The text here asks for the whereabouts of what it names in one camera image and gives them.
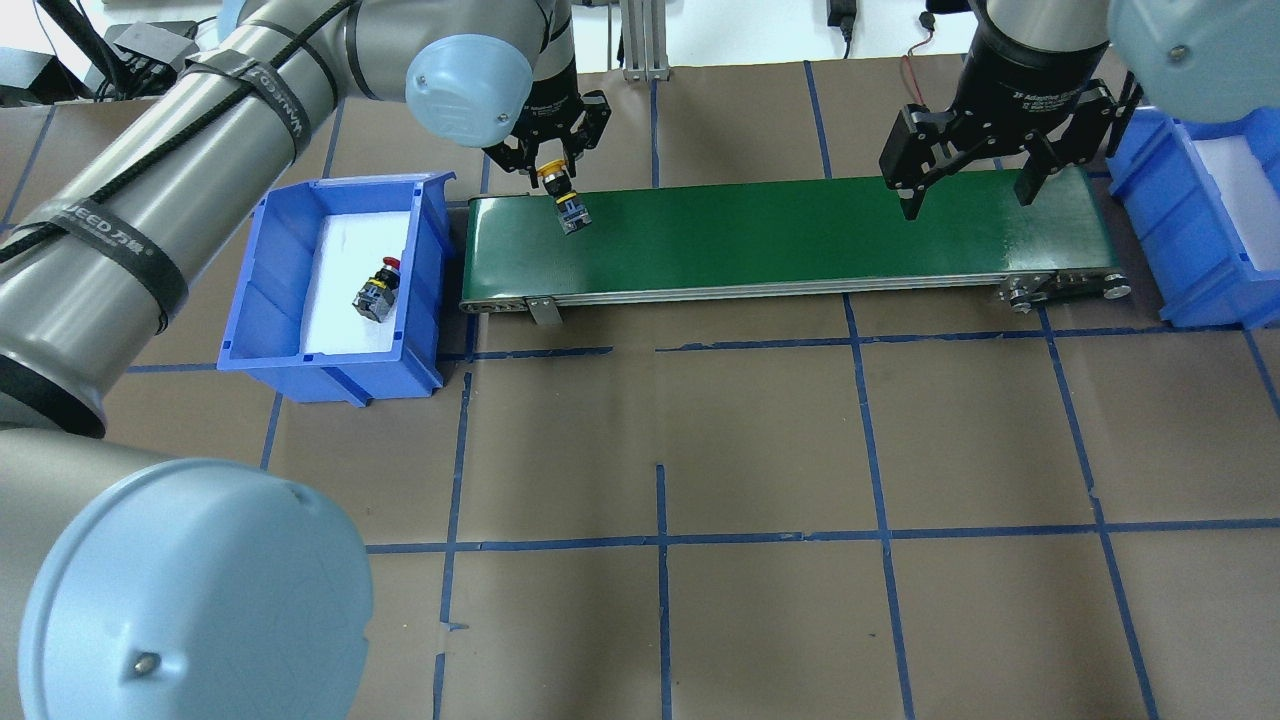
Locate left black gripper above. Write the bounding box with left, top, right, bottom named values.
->
left=485, top=88, right=612, bottom=181

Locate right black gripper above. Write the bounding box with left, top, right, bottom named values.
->
left=879, top=76, right=1140, bottom=222

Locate yellow push button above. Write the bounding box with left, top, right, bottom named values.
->
left=538, top=159, right=593, bottom=234

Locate red push button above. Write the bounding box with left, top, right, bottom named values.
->
left=352, top=256, right=402, bottom=324

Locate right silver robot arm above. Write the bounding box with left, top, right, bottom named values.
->
left=879, top=1, right=1279, bottom=220

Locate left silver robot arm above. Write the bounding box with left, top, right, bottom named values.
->
left=3, top=1, right=576, bottom=719

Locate green conveyor belt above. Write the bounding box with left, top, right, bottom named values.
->
left=460, top=168, right=1132, bottom=322

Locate black power adapter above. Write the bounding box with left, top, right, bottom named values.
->
left=826, top=0, right=859, bottom=59

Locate blue target bin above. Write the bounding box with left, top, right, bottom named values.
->
left=1107, top=108, right=1279, bottom=329

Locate white foam pad source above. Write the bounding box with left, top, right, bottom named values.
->
left=300, top=211, right=411, bottom=355

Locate white foam pad target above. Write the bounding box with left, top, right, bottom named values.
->
left=1193, top=135, right=1279, bottom=272

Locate blue source bin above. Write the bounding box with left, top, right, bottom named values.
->
left=216, top=170, right=454, bottom=407

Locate aluminium frame post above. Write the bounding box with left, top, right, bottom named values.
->
left=620, top=0, right=671, bottom=82

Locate red black conveyor wire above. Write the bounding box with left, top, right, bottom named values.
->
left=900, top=10, right=936, bottom=106

